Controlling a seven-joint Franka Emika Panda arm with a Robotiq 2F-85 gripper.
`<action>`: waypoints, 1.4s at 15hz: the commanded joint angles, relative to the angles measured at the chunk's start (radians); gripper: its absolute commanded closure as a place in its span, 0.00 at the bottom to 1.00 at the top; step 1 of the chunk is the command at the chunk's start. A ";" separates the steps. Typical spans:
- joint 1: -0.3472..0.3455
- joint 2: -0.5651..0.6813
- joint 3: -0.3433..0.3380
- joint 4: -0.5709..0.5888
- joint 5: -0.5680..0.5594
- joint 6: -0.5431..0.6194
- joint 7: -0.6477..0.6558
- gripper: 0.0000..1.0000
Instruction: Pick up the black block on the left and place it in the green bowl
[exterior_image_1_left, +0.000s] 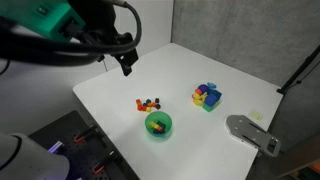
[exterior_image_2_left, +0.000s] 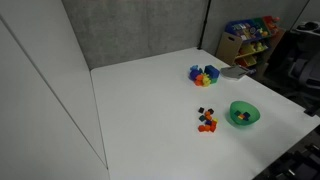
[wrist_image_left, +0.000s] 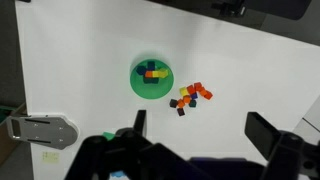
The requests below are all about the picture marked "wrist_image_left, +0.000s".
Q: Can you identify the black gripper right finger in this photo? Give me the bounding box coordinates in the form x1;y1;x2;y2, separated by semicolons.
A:
244;111;283;161

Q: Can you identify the black perforated base board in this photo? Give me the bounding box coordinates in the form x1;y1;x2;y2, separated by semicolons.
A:
148;0;320;31

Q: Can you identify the dark blue wooden block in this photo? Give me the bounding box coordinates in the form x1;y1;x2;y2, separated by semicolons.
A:
135;65;147;76
146;60;157;71

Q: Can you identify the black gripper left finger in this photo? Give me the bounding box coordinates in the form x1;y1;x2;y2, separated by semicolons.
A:
132;109;148;138

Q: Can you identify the yellow sticky note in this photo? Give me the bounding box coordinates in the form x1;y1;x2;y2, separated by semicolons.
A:
41;151;61;164

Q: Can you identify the green plastic bowl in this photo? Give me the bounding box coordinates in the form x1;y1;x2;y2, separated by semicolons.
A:
129;58;175;100

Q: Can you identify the yellow-green wooden block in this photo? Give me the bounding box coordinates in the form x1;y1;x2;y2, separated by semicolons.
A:
157;68;170;79

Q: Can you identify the blue toy box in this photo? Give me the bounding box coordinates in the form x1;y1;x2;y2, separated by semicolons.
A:
110;170;128;179

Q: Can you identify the green toy base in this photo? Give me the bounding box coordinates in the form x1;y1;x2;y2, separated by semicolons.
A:
102;131;116;141

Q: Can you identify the grey metal mounting plate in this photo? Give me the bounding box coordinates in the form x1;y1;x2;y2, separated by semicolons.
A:
5;114;80;151

